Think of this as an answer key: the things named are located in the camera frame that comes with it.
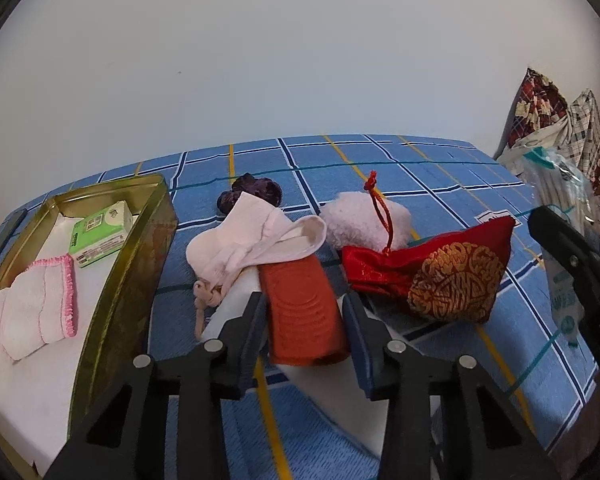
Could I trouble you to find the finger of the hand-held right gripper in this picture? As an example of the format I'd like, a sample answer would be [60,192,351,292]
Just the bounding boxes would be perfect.
[527,205,600,391]

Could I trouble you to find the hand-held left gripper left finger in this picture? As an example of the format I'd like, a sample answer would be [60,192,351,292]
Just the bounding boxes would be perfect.
[42,290,267,480]

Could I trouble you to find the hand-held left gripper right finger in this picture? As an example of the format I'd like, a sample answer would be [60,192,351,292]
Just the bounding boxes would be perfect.
[341,292,563,480]

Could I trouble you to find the orange-red ribbed case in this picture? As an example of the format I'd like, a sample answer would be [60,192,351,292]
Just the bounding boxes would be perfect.
[257,252,352,367]

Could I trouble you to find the red brocade drawstring pouch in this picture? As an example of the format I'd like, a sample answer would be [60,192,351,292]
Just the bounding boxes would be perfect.
[341,170,517,326]

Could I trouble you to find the pale pink cloth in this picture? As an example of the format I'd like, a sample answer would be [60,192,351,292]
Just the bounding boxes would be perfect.
[186,191,328,338]

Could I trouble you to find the fluffy pink puff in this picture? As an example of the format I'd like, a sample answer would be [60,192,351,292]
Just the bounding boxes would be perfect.
[320,191,415,253]

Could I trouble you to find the gold metal tin box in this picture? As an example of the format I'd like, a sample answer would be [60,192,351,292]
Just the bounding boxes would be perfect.
[0,174,179,478]

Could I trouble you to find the clear plastic bag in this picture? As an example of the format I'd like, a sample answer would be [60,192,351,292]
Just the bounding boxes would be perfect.
[522,146,600,348]

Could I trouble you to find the plaid white cloth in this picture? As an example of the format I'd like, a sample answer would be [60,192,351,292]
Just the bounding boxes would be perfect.
[497,89,600,193]

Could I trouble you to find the purple scrunchie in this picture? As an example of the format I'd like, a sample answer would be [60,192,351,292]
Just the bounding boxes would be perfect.
[216,173,284,217]

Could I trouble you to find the floral dark red cushion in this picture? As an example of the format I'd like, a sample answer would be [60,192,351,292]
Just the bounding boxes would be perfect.
[500,67,571,148]

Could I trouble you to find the blue plaid bedsheet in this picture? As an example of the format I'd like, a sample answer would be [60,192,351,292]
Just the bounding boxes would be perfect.
[0,134,600,480]

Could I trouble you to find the green tissue packet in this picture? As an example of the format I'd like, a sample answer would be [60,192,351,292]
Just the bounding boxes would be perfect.
[69,200,135,268]

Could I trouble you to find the white foam liner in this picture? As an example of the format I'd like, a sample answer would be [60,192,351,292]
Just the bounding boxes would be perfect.
[0,210,143,466]

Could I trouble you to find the white towel with pink trim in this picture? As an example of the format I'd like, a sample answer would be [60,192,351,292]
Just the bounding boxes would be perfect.
[0,254,78,362]

